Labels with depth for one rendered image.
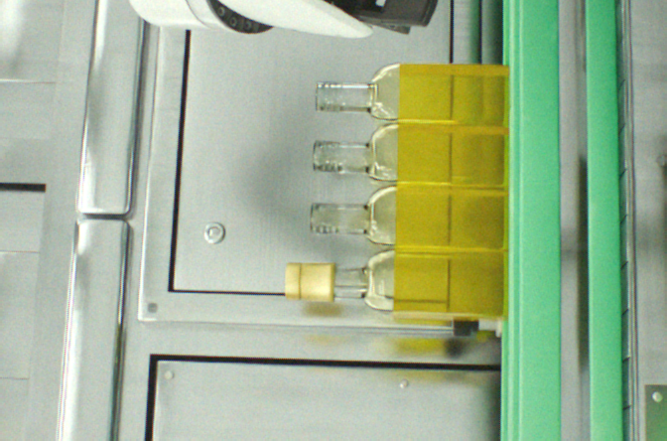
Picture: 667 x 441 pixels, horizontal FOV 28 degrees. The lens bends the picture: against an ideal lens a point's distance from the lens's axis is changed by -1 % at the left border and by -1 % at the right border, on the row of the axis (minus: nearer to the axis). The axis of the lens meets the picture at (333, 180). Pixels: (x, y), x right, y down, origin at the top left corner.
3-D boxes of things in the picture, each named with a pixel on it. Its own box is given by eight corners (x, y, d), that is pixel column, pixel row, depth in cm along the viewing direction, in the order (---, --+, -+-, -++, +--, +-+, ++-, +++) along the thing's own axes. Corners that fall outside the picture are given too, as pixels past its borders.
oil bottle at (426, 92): (593, 84, 126) (368, 79, 127) (601, 64, 121) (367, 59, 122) (594, 141, 125) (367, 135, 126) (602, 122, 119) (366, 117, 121)
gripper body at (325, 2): (203, -100, 92) (294, -108, 83) (314, -38, 98) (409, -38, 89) (165, -1, 91) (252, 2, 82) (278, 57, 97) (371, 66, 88)
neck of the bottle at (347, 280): (362, 269, 121) (310, 268, 122) (361, 263, 118) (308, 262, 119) (361, 302, 121) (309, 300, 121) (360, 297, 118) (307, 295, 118)
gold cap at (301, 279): (335, 264, 122) (288, 263, 122) (334, 260, 118) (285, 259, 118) (334, 303, 121) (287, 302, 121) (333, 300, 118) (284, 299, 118)
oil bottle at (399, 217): (595, 204, 123) (365, 198, 125) (603, 187, 118) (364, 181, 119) (595, 262, 122) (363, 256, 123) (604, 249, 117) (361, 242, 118)
